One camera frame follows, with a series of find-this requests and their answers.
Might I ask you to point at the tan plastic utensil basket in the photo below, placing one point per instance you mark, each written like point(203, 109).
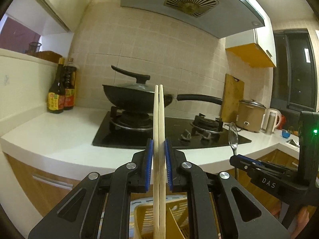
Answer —
point(141, 223)

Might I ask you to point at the clear plastic spoon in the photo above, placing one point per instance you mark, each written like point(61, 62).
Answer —
point(233, 137)

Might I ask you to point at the black gas stove top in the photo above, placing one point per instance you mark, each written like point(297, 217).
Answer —
point(123, 129)

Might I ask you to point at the grey range hood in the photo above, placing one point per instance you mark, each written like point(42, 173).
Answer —
point(220, 18)

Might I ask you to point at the wooden cutting board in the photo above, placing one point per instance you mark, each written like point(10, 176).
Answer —
point(233, 92)

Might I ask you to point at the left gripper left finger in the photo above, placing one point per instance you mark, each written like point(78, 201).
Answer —
point(133, 177)

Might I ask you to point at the wooden lower cabinet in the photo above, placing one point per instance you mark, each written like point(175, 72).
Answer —
point(44, 190)

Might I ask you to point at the dark soy sauce bottle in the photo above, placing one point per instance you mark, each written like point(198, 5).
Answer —
point(56, 94)

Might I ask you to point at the white upper cabinet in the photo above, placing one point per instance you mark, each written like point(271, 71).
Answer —
point(256, 46)

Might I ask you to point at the dark vinegar bottle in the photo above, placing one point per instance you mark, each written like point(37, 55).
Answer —
point(69, 76)

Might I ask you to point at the black wok with lid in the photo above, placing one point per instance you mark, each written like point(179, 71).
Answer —
point(139, 97)

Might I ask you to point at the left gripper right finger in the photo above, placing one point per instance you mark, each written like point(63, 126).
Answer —
point(183, 176)

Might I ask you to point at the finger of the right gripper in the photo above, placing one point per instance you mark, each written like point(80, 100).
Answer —
point(256, 164)
point(240, 162)

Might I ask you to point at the small blue cup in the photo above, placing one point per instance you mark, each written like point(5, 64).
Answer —
point(285, 134)

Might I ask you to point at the pale wooden chopstick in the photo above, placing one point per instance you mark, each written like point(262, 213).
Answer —
point(162, 171)
point(156, 187)

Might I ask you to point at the beige rice cooker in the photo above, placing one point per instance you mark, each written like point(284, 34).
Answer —
point(250, 115)

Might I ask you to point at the white electric kettle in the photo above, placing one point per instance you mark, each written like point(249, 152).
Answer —
point(271, 120)

